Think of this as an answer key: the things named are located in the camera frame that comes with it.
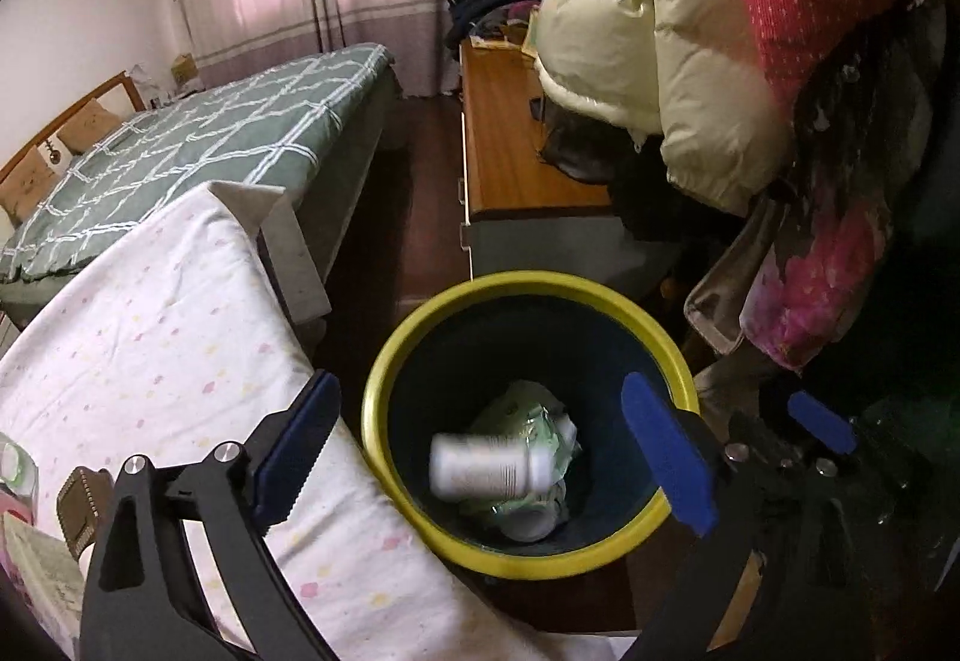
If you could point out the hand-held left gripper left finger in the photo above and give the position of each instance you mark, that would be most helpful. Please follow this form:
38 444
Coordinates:
296 451

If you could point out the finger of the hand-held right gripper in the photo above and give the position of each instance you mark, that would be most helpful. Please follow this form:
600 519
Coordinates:
821 417

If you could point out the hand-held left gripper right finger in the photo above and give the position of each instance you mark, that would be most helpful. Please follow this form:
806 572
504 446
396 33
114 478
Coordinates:
667 458

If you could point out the green wipes packet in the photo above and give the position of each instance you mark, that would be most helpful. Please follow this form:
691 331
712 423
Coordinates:
525 413

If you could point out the yellow-rimmed dark bin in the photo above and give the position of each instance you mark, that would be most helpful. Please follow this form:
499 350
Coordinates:
570 331

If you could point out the clear jar with green band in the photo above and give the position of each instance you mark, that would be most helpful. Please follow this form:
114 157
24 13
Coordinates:
16 470

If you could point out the pink floral garment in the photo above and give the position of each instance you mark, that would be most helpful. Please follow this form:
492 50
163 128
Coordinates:
817 278

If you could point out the white drink carton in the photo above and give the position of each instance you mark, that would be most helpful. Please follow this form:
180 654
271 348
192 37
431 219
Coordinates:
41 571

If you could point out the black bag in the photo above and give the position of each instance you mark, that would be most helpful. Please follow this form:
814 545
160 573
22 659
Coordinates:
592 143

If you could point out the green plaid quilt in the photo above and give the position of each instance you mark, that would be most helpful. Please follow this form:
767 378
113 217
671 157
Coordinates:
187 143

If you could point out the wooden desk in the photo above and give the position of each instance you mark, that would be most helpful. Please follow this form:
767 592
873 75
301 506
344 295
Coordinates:
510 143

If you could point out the brown bear pillow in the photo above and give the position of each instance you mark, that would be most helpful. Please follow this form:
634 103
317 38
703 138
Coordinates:
30 181
90 128

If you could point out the brown tissue box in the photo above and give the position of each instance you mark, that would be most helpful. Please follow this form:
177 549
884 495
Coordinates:
186 70

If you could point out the wooden bed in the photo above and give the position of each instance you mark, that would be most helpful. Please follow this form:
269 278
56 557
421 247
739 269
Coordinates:
112 87

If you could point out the cream puffer jacket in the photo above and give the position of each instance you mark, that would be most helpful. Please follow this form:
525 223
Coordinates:
675 30

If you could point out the green booklet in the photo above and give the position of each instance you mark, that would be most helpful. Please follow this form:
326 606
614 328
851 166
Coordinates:
532 30

